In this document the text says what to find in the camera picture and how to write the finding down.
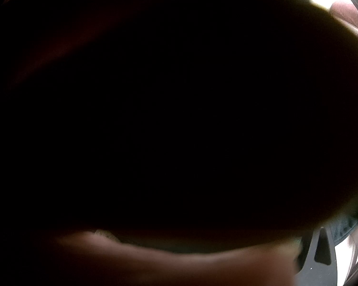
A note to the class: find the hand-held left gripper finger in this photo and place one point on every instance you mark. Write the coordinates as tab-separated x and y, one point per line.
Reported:
308	269

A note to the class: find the person's right hand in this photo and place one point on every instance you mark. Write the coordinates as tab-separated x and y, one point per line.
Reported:
179	262

